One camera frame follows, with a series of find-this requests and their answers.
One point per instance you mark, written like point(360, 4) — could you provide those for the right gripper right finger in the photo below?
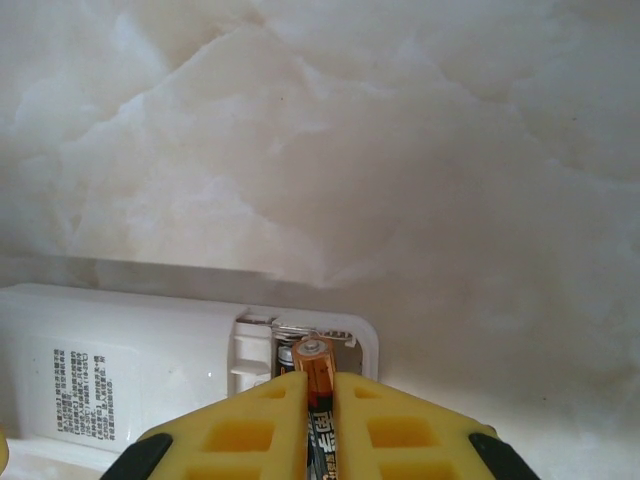
point(400, 435)

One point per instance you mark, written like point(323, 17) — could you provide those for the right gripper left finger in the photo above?
point(240, 435)

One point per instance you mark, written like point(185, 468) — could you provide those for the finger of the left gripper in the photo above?
point(3, 450)

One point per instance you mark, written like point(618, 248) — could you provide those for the black orange AAA battery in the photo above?
point(317, 365)
point(285, 360)

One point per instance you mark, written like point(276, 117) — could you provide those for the short white remote with display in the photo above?
point(150, 360)

